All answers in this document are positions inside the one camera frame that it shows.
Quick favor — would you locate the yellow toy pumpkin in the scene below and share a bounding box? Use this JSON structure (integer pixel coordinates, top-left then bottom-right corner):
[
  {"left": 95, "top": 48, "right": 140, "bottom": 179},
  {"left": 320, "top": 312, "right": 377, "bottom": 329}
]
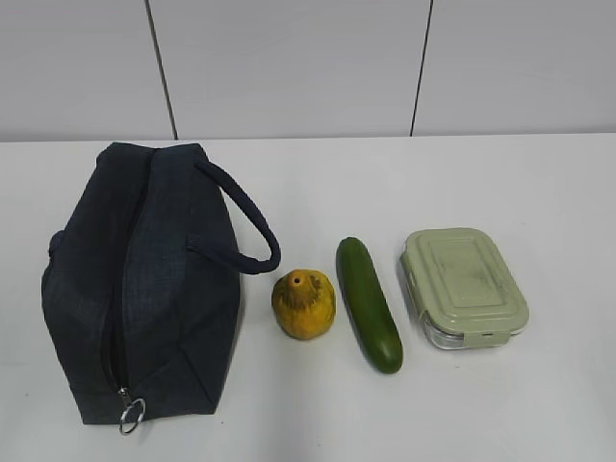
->
[{"left": 270, "top": 269, "right": 336, "bottom": 341}]

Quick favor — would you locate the green cucumber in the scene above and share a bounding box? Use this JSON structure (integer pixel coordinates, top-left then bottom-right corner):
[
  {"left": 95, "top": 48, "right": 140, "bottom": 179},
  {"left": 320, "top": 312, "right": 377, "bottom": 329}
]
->
[{"left": 336, "top": 237, "right": 404, "bottom": 374}]

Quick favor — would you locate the green lid food container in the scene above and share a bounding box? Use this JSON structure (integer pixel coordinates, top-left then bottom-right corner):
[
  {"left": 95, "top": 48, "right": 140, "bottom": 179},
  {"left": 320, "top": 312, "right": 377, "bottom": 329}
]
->
[{"left": 399, "top": 227, "right": 529, "bottom": 350}]

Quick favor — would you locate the dark blue fabric lunch bag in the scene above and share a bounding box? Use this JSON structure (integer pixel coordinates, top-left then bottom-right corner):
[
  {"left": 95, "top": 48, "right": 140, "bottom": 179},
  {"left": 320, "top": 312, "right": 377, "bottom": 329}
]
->
[{"left": 41, "top": 142, "right": 281, "bottom": 434}]

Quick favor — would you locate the silver zipper pull ring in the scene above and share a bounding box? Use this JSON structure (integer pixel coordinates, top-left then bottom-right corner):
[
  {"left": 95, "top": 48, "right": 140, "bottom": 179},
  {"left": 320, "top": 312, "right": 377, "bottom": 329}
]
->
[{"left": 116, "top": 386, "right": 147, "bottom": 437}]

